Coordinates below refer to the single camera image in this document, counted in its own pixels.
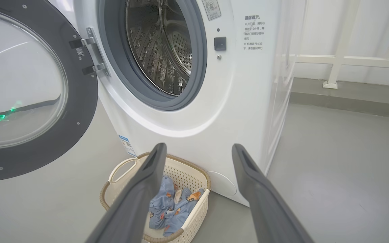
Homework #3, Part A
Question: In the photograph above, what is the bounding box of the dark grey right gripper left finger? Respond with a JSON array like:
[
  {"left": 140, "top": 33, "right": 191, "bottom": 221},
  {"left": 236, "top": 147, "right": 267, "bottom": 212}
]
[{"left": 86, "top": 143, "right": 167, "bottom": 243}]

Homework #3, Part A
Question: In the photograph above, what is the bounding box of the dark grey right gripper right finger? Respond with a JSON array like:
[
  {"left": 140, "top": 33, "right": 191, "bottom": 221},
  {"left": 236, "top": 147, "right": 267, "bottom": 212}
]
[{"left": 232, "top": 143, "right": 315, "bottom": 243}]

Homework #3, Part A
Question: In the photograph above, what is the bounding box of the dark round washer door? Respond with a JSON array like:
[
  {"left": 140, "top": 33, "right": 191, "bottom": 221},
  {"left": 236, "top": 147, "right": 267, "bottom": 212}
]
[{"left": 0, "top": 0, "right": 99, "bottom": 183}]

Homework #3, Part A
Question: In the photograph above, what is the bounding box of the white front-load washing machine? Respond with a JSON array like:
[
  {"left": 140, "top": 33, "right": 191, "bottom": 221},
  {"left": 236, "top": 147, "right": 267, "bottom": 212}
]
[{"left": 48, "top": 0, "right": 308, "bottom": 207}]

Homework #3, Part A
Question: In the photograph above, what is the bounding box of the stainless steel washing machine drum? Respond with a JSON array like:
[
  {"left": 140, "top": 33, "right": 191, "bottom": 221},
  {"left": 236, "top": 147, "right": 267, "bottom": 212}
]
[{"left": 126, "top": 0, "right": 193, "bottom": 97}]

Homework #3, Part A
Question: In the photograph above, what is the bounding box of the black door latch socket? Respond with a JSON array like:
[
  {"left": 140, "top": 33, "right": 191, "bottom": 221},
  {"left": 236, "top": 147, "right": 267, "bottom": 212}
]
[{"left": 214, "top": 36, "right": 227, "bottom": 51}]

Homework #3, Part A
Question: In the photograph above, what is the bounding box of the round white filter cover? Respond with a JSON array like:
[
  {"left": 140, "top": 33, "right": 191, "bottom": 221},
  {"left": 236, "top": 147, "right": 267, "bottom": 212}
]
[{"left": 208, "top": 171, "right": 237, "bottom": 196}]

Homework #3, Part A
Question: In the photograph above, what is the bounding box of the blue energy label sticker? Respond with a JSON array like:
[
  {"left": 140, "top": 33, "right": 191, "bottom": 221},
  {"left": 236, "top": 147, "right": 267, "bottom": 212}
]
[{"left": 118, "top": 135, "right": 137, "bottom": 158}]

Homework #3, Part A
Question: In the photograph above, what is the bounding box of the cream perforated laundry basket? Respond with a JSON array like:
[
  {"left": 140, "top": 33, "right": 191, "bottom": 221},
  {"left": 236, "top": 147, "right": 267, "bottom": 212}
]
[{"left": 100, "top": 152, "right": 212, "bottom": 243}]

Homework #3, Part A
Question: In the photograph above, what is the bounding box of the white metal railing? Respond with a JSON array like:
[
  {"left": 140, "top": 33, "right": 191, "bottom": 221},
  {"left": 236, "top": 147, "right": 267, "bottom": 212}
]
[{"left": 288, "top": 0, "right": 389, "bottom": 89}]

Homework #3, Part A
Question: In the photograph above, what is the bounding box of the grey warning sticker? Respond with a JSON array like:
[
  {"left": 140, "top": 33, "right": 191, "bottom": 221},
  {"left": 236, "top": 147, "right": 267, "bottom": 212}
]
[{"left": 202, "top": 0, "right": 222, "bottom": 21}]

